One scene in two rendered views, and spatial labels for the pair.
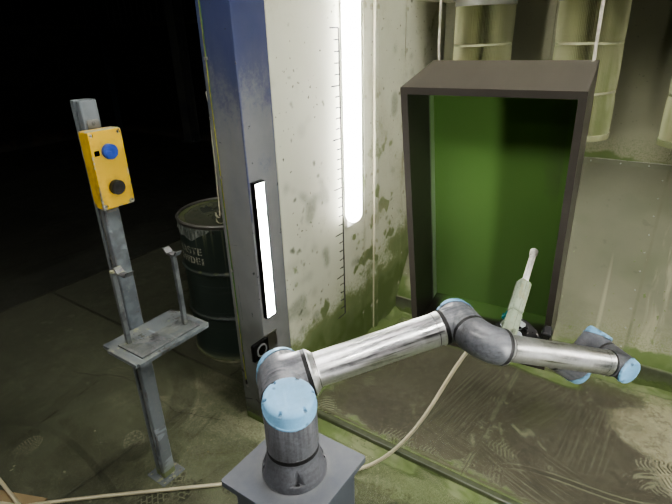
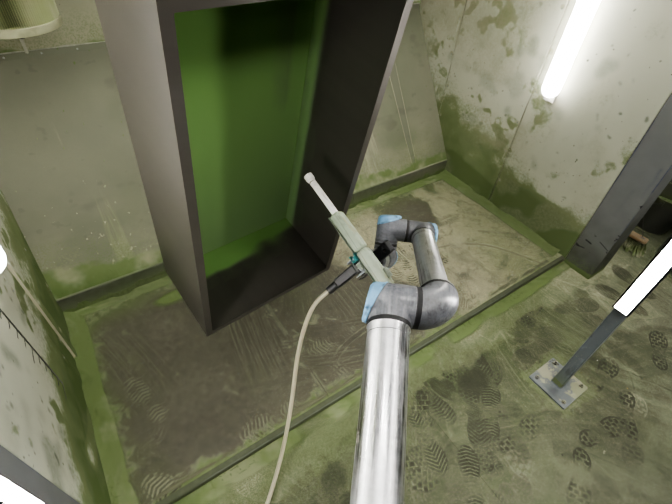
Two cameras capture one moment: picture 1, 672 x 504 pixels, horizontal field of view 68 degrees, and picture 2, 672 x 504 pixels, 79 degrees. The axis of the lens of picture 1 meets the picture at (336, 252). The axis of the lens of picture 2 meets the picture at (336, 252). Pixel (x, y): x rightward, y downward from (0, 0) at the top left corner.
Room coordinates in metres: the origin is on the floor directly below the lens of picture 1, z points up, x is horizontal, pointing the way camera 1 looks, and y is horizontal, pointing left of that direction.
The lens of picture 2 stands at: (1.33, 0.32, 1.80)
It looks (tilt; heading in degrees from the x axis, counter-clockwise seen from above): 44 degrees down; 288
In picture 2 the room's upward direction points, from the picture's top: 5 degrees clockwise
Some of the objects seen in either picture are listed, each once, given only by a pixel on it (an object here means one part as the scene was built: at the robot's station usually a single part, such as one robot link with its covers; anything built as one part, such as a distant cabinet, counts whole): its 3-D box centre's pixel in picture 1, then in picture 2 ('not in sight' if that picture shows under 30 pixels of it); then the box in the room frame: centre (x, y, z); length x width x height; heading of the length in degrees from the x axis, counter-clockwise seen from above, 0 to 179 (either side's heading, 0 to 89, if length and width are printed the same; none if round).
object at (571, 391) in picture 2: not in sight; (558, 382); (0.56, -1.03, 0.01); 0.20 x 0.20 x 0.01; 55
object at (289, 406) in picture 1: (290, 416); not in sight; (1.09, 0.14, 0.83); 0.17 x 0.15 x 0.18; 13
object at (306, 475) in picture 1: (293, 455); not in sight; (1.08, 0.14, 0.69); 0.19 x 0.19 x 0.10
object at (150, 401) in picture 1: (131, 317); not in sight; (1.67, 0.81, 0.82); 0.06 x 0.06 x 1.64; 55
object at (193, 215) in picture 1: (225, 212); not in sight; (2.79, 0.65, 0.86); 0.54 x 0.54 x 0.01
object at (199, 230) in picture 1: (233, 276); not in sight; (2.79, 0.65, 0.44); 0.59 x 0.58 x 0.89; 35
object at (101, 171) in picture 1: (107, 168); not in sight; (1.64, 0.76, 1.42); 0.12 x 0.06 x 0.26; 145
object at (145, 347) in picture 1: (152, 297); not in sight; (1.59, 0.67, 0.95); 0.26 x 0.15 x 0.32; 145
